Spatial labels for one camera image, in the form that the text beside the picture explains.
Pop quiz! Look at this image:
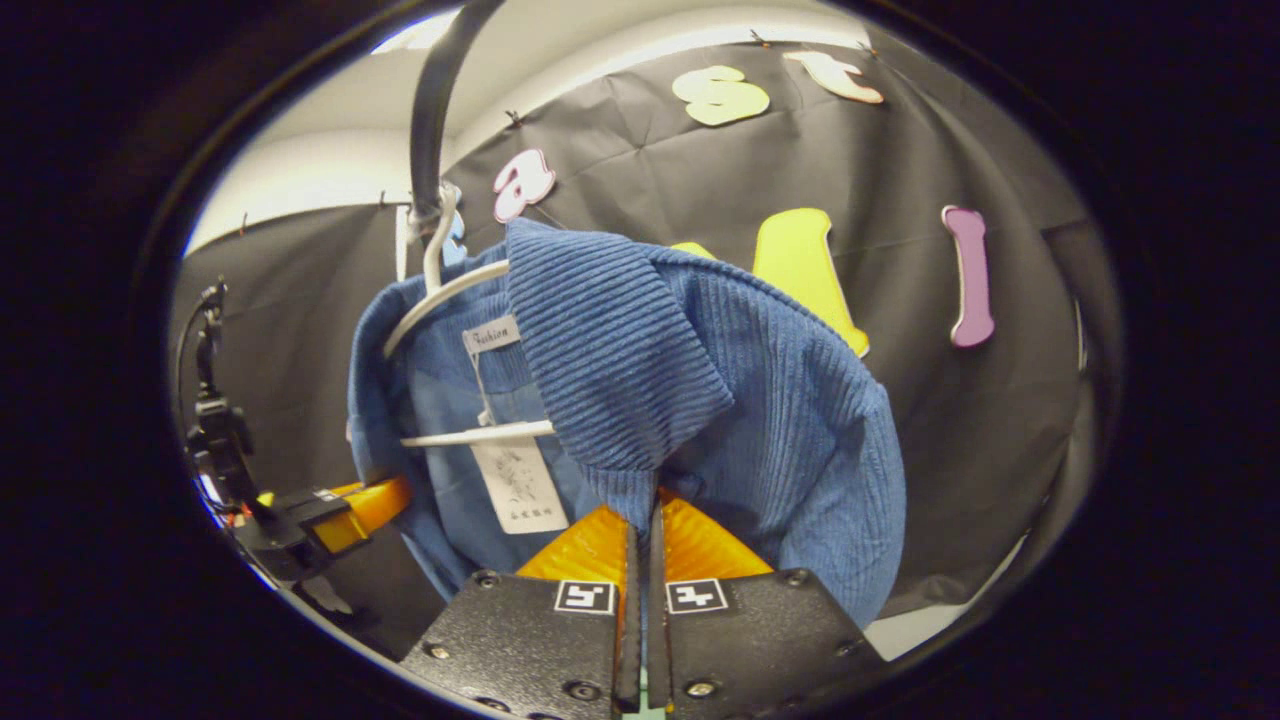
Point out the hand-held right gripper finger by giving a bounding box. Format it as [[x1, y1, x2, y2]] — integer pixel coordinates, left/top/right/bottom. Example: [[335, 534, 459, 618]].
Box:
[[400, 503, 642, 720], [648, 488, 889, 720]]

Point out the blue shirt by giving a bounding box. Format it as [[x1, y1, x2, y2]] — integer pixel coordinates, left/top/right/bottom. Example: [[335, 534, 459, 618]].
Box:
[[345, 217, 908, 631]]

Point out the white clothes hanger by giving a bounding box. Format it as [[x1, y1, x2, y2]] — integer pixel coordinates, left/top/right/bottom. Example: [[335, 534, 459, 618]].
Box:
[[383, 180, 556, 449]]

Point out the black clothes rack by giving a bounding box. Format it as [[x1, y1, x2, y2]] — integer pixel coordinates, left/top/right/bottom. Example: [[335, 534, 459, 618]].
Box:
[[408, 0, 506, 226]]

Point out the black backdrop cloth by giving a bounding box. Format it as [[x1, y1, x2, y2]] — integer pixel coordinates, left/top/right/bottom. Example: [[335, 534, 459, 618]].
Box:
[[170, 25, 1126, 661]]

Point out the large ceiling light panel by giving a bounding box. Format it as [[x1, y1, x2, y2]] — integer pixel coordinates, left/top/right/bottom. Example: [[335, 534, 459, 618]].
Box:
[[370, 10, 463, 56]]

